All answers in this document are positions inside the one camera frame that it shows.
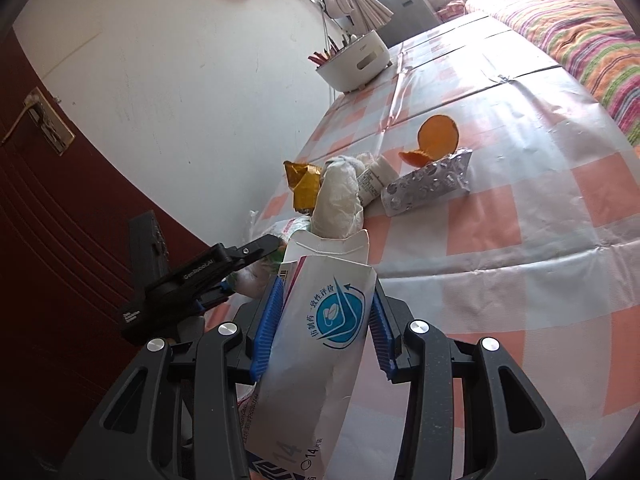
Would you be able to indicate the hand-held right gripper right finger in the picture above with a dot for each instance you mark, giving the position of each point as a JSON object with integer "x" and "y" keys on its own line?
{"x": 380, "y": 335}

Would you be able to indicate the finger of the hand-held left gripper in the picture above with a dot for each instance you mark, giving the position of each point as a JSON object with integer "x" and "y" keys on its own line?
{"x": 215, "y": 294}
{"x": 260, "y": 247}

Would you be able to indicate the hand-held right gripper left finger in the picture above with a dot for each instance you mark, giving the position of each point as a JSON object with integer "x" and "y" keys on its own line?
{"x": 265, "y": 330}

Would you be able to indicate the clear plastic bag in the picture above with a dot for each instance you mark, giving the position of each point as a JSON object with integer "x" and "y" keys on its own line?
{"x": 255, "y": 280}

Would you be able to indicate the white medicine box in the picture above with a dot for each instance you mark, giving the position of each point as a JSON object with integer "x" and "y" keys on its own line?
{"x": 320, "y": 360}

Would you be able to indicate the silver blister pack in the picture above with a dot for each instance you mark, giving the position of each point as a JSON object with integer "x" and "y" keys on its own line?
{"x": 425, "y": 187}

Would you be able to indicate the yellow snack wrapper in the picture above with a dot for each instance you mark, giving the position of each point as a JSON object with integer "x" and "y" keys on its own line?
{"x": 302, "y": 187}

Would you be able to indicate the dark red door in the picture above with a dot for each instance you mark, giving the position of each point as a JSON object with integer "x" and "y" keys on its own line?
{"x": 60, "y": 260}

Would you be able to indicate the small white medicine bottle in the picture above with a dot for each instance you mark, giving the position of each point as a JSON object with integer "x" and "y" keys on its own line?
{"x": 377, "y": 177}

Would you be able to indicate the orange chopsticks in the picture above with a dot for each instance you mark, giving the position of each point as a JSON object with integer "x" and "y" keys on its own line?
{"x": 320, "y": 57}

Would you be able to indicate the white round container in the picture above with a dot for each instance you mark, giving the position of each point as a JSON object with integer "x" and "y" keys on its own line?
{"x": 355, "y": 62}

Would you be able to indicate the orange peel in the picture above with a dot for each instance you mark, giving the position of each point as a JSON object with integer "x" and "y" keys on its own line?
{"x": 437, "y": 135}

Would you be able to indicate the striped tied curtain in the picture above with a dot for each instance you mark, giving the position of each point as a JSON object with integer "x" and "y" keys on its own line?
{"x": 360, "y": 7}

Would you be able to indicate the grey appliance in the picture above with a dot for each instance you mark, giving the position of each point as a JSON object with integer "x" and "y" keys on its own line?
{"x": 405, "y": 10}

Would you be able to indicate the pink stool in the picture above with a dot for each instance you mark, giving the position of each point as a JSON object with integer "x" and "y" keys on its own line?
{"x": 450, "y": 10}

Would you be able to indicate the bed with striped sheet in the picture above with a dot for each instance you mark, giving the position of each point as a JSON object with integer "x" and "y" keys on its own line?
{"x": 575, "y": 25}

